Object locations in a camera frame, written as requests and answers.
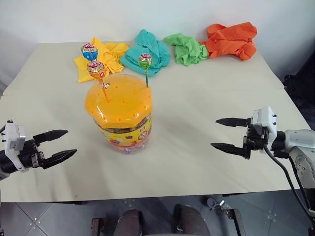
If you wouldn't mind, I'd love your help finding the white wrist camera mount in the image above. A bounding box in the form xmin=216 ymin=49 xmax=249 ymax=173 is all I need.
xmin=1 ymin=119 xmax=27 ymax=174
xmin=252 ymin=106 xmax=279 ymax=154

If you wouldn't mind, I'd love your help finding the dark rounded shape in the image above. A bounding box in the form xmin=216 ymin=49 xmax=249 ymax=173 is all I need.
xmin=174 ymin=204 xmax=210 ymax=236
xmin=115 ymin=208 xmax=146 ymax=236

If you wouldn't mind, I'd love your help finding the dark rounded left shape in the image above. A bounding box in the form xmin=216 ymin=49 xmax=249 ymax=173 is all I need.
xmin=115 ymin=208 xmax=146 ymax=236

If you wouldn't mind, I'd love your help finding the dark rounded right shape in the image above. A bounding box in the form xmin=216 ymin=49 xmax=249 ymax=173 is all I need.
xmin=174 ymin=204 xmax=210 ymax=236

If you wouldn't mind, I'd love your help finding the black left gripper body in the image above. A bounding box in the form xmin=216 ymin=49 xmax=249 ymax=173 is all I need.
xmin=17 ymin=139 xmax=46 ymax=169

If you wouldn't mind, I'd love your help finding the green wrapped lollipop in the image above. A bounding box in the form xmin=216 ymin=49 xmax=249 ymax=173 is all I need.
xmin=137 ymin=53 xmax=154 ymax=88

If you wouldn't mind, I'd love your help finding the orange wrapped lollipop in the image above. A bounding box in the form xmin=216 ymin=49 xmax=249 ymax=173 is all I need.
xmin=88 ymin=60 xmax=111 ymax=103

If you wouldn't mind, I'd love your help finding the yellow cloth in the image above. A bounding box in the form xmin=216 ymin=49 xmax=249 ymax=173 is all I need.
xmin=74 ymin=36 xmax=130 ymax=84

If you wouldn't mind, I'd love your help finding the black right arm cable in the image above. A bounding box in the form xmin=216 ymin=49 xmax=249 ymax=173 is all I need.
xmin=264 ymin=145 xmax=311 ymax=212

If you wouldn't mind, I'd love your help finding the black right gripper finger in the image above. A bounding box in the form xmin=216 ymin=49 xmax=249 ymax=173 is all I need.
xmin=210 ymin=143 xmax=251 ymax=160
xmin=215 ymin=118 xmax=252 ymax=128

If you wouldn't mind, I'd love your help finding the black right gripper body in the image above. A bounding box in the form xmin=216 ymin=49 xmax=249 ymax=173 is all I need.
xmin=242 ymin=118 xmax=271 ymax=154

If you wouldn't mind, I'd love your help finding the lollipop jar with orange lid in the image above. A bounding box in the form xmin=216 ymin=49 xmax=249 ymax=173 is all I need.
xmin=85 ymin=73 xmax=153 ymax=154

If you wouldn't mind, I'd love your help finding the teal cloth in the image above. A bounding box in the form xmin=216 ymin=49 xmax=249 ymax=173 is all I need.
xmin=119 ymin=29 xmax=171 ymax=77

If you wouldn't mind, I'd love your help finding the black equipment beside table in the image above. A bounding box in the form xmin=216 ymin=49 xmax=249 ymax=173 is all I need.
xmin=283 ymin=46 xmax=315 ymax=131

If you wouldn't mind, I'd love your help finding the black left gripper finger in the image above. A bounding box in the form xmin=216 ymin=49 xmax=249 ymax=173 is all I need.
xmin=40 ymin=148 xmax=78 ymax=170
xmin=32 ymin=129 xmax=69 ymax=147

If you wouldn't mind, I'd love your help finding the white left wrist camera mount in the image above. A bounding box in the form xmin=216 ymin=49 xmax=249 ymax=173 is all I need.
xmin=1 ymin=119 xmax=27 ymax=174

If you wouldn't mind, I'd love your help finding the black caster wheel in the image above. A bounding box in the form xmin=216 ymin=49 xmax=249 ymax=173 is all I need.
xmin=202 ymin=195 xmax=219 ymax=210

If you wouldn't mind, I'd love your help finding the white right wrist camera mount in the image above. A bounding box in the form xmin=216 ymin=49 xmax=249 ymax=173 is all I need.
xmin=252 ymin=106 xmax=279 ymax=154

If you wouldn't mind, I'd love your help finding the orange cloth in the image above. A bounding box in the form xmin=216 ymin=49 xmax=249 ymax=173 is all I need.
xmin=198 ymin=21 xmax=258 ymax=61

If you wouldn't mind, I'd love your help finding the green cloth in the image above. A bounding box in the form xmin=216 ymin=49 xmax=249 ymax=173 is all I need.
xmin=163 ymin=32 xmax=209 ymax=67

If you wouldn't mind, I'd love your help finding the blue wrapped lollipop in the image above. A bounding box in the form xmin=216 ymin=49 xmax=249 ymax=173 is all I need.
xmin=81 ymin=43 xmax=104 ymax=87

